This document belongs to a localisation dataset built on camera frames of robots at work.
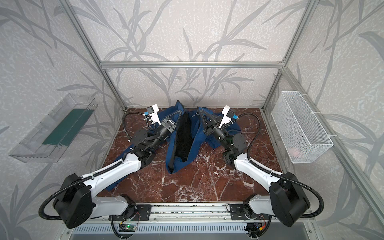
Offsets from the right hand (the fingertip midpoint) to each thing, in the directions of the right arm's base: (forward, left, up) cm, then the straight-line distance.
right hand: (201, 107), depth 61 cm
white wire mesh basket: (-11, -42, -8) cm, 44 cm away
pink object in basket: (-10, -45, -22) cm, 51 cm away
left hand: (+1, +8, -2) cm, 8 cm away
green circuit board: (-38, +35, -43) cm, 67 cm away
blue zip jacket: (+13, +9, -40) cm, 43 cm away
